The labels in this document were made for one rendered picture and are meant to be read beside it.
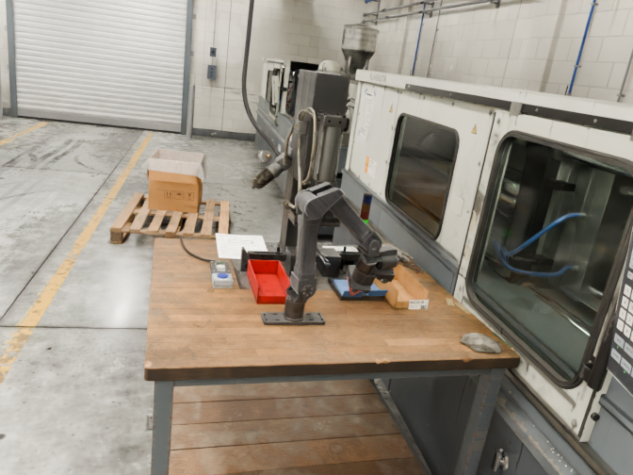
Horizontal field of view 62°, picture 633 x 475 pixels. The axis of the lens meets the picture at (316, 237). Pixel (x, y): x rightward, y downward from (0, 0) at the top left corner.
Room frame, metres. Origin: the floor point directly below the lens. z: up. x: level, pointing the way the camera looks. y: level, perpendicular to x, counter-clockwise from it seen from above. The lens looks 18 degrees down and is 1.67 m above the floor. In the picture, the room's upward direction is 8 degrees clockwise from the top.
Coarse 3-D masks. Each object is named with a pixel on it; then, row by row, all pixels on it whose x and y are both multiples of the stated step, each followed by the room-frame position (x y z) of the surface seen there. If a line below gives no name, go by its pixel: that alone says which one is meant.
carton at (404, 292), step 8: (400, 272) 1.94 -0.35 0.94; (408, 272) 1.88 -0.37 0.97; (376, 280) 1.87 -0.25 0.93; (392, 280) 1.95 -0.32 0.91; (400, 280) 1.93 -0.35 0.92; (408, 280) 1.87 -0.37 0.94; (416, 280) 1.82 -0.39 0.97; (384, 288) 1.79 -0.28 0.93; (392, 288) 1.73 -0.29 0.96; (400, 288) 1.87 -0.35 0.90; (408, 288) 1.86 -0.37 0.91; (416, 288) 1.80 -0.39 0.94; (424, 288) 1.75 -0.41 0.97; (392, 296) 1.72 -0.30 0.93; (400, 296) 1.80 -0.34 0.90; (408, 296) 1.81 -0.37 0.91; (416, 296) 1.79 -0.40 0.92; (424, 296) 1.74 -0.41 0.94; (392, 304) 1.71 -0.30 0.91; (400, 304) 1.70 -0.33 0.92; (408, 304) 1.70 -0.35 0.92; (416, 304) 1.71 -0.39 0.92; (424, 304) 1.72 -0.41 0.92
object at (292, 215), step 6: (294, 210) 1.93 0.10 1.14; (330, 210) 1.88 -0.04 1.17; (288, 216) 1.94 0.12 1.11; (294, 216) 1.86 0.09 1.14; (324, 216) 1.90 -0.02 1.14; (330, 216) 1.92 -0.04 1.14; (294, 222) 1.85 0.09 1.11; (324, 222) 1.89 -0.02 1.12; (330, 222) 1.90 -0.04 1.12; (336, 222) 1.90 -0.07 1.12
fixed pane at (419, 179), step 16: (400, 128) 2.99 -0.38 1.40; (416, 128) 2.77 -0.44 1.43; (432, 128) 2.58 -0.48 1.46; (400, 144) 2.94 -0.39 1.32; (416, 144) 2.73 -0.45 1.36; (432, 144) 2.55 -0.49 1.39; (448, 144) 2.39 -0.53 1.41; (400, 160) 2.90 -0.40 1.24; (416, 160) 2.69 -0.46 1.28; (432, 160) 2.51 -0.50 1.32; (448, 160) 2.36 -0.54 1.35; (400, 176) 2.86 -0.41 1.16; (416, 176) 2.66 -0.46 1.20; (432, 176) 2.48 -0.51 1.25; (448, 176) 2.32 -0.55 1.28; (400, 192) 2.82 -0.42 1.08; (416, 192) 2.62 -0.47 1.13; (432, 192) 2.45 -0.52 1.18; (400, 208) 2.78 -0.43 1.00; (416, 208) 2.58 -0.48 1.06; (432, 208) 2.41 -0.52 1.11; (432, 224) 2.38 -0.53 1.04
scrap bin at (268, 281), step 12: (252, 264) 1.82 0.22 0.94; (264, 264) 1.83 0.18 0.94; (276, 264) 1.84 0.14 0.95; (252, 276) 1.69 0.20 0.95; (264, 276) 1.81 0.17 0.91; (276, 276) 1.82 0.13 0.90; (252, 288) 1.67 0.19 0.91; (264, 288) 1.70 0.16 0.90; (276, 288) 1.71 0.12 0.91; (264, 300) 1.59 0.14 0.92; (276, 300) 1.60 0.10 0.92
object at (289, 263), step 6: (288, 258) 1.88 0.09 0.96; (294, 258) 1.86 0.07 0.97; (288, 264) 1.87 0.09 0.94; (294, 264) 1.86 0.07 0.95; (318, 264) 1.96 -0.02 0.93; (336, 264) 1.91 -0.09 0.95; (288, 270) 1.86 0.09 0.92; (318, 270) 1.95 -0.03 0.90; (324, 270) 1.90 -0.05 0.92; (330, 270) 1.90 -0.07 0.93; (336, 270) 1.91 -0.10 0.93; (324, 276) 1.90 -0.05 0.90; (330, 276) 1.90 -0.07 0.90; (336, 276) 1.91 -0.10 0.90
